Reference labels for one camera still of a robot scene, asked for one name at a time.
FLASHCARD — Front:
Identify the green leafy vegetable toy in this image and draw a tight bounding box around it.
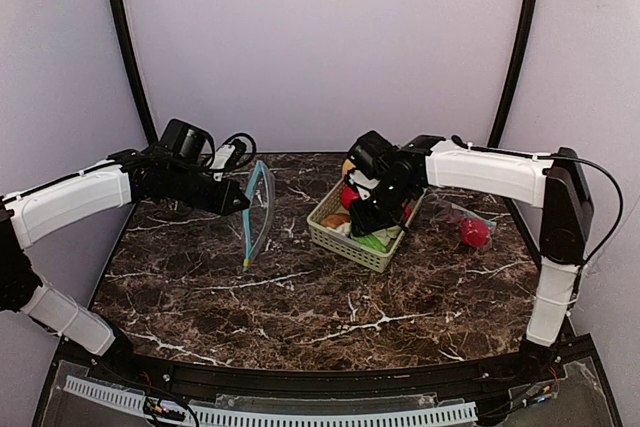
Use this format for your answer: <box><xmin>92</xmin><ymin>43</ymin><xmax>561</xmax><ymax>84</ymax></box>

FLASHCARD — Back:
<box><xmin>352</xmin><ymin>234</ymin><xmax>387</xmax><ymax>253</ymax></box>

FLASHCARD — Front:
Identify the round red fruit toy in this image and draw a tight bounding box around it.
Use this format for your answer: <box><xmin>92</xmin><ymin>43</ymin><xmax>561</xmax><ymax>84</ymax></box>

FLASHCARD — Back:
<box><xmin>340</xmin><ymin>186</ymin><xmax>360</xmax><ymax>211</ymax></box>

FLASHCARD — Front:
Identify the yellow peach toy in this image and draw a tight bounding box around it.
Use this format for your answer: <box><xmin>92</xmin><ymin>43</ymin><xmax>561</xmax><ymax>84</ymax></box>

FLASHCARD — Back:
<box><xmin>342</xmin><ymin>159</ymin><xmax>354</xmax><ymax>177</ymax></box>

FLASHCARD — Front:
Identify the clear zip bag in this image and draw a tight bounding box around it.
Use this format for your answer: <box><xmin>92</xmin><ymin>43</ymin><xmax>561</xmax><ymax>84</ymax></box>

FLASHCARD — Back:
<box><xmin>429</xmin><ymin>200</ymin><xmax>497</xmax><ymax>251</ymax></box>
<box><xmin>242</xmin><ymin>160</ymin><xmax>276</xmax><ymax>272</ymax></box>

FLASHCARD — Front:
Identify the white green cabbage toy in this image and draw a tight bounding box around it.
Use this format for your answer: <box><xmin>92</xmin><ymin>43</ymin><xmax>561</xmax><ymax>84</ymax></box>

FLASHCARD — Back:
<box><xmin>373</xmin><ymin>226</ymin><xmax>403</xmax><ymax>246</ymax></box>

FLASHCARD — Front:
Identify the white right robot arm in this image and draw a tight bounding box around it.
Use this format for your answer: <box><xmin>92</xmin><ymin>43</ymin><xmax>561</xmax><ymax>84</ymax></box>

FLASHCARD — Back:
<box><xmin>343</xmin><ymin>130</ymin><xmax>624</xmax><ymax>347</ymax></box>

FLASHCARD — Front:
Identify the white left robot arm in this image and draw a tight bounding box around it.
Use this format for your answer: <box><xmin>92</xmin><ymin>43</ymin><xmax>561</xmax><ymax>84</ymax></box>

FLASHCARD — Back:
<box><xmin>1</xmin><ymin>119</ymin><xmax>257</xmax><ymax>357</ymax></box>

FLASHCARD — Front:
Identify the white garlic toy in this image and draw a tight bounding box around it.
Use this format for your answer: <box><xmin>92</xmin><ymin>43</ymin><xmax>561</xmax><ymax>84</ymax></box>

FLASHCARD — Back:
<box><xmin>334</xmin><ymin>222</ymin><xmax>351</xmax><ymax>237</ymax></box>

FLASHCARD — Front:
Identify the pale green perforated basket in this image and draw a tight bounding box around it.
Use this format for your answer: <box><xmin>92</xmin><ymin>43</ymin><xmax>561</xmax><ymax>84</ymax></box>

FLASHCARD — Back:
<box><xmin>307</xmin><ymin>181</ymin><xmax>406</xmax><ymax>273</ymax></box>

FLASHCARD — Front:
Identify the brown potato toy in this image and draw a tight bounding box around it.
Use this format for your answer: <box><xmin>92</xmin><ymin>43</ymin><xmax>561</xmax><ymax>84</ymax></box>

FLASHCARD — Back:
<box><xmin>321</xmin><ymin>213</ymin><xmax>351</xmax><ymax>229</ymax></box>

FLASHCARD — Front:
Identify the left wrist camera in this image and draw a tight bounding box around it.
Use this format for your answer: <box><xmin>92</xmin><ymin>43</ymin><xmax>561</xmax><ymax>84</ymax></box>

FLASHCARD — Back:
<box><xmin>207</xmin><ymin>132</ymin><xmax>257</xmax><ymax>181</ymax></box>

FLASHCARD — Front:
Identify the black table edge rail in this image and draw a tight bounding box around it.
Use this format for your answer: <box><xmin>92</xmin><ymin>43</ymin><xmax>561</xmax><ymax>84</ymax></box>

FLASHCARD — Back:
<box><xmin>79</xmin><ymin>336</ymin><xmax>578</xmax><ymax>408</ymax></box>

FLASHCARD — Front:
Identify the light blue cable duct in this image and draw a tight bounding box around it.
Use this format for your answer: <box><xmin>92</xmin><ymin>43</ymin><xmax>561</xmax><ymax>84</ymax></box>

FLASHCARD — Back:
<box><xmin>63</xmin><ymin>375</ymin><xmax>478</xmax><ymax>426</ymax></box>

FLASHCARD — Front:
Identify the black left frame post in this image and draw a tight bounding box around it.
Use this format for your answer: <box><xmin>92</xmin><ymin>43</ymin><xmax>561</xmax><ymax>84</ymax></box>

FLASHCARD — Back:
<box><xmin>109</xmin><ymin>0</ymin><xmax>159</xmax><ymax>144</ymax></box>

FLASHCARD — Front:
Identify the black frame post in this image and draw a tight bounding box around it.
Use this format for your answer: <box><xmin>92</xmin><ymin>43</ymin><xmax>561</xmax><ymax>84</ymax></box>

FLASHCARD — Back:
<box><xmin>109</xmin><ymin>0</ymin><xmax>159</xmax><ymax>144</ymax></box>
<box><xmin>488</xmin><ymin>0</ymin><xmax>537</xmax><ymax>147</ymax></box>

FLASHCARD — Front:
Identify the black right frame post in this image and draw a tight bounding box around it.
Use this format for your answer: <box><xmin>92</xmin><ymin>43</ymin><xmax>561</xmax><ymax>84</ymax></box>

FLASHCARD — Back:
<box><xmin>488</xmin><ymin>0</ymin><xmax>537</xmax><ymax>147</ymax></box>

